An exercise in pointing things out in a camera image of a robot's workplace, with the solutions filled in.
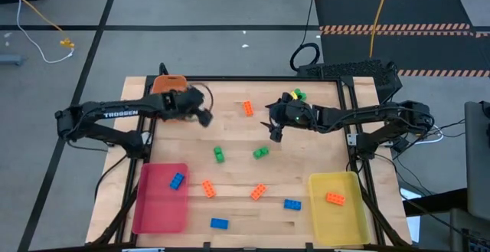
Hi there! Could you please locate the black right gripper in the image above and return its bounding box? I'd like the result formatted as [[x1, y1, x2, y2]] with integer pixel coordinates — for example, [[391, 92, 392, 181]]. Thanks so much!
[[260, 93, 319, 142]]

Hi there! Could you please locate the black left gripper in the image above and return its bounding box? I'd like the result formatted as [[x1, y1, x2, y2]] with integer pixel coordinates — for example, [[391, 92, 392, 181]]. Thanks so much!
[[162, 86, 214, 128]]

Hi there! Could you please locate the blue toy building block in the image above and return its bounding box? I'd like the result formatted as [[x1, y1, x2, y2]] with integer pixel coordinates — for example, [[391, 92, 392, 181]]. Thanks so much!
[[283, 198, 302, 211], [169, 172, 185, 191], [209, 218, 230, 231]]

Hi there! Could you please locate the orange plastic basket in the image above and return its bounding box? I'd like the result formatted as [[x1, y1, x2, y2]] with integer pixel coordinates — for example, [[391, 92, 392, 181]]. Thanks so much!
[[150, 74, 189, 123]]

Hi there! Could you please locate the pink translucent plastic tray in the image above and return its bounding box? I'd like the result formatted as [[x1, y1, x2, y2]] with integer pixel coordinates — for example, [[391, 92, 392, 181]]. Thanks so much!
[[132, 162, 191, 234]]

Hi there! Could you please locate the yellow translucent plastic tray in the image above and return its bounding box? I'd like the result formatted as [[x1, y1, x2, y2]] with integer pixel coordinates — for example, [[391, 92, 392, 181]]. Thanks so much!
[[308, 171, 372, 247]]

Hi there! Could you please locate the white paper sheet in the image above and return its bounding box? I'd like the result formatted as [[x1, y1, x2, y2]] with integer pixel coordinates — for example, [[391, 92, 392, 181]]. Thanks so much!
[[397, 186, 422, 244]]

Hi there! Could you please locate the black hazard-striped floor mat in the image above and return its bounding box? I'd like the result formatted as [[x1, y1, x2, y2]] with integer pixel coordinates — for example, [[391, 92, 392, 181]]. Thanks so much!
[[313, 0, 490, 79]]

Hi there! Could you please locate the black beam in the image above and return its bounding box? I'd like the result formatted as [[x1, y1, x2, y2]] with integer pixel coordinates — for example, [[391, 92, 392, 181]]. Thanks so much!
[[403, 188, 470, 217]]

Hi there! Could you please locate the grey flat object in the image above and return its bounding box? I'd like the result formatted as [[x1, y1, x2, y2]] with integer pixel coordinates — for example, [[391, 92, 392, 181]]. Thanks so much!
[[0, 54, 25, 67]]

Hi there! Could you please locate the grey cabinet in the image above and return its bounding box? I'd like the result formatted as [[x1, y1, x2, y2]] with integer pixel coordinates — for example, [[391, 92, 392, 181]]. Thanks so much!
[[464, 100, 490, 222]]

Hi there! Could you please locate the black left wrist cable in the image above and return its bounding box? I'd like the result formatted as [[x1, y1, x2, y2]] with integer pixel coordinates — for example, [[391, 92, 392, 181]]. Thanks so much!
[[187, 82, 214, 110]]

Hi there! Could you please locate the black aluminium table frame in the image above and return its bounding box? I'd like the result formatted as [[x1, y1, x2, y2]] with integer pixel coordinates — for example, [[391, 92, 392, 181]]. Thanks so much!
[[87, 62, 410, 252]]

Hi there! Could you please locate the black hanging cable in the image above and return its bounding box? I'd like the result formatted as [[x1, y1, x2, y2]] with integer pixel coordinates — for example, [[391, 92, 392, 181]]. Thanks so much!
[[289, 0, 322, 73]]

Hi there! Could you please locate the yellow hanging cable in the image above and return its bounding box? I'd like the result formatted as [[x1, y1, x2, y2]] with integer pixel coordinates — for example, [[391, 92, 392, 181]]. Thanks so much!
[[368, 0, 394, 59]]

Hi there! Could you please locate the yellow floor cable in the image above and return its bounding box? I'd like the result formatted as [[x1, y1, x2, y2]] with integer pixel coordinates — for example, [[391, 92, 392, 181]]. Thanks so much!
[[0, 0, 76, 50]]

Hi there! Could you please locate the white floor cable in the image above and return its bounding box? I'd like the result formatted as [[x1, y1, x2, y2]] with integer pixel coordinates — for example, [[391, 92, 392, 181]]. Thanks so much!
[[11, 0, 76, 64]]

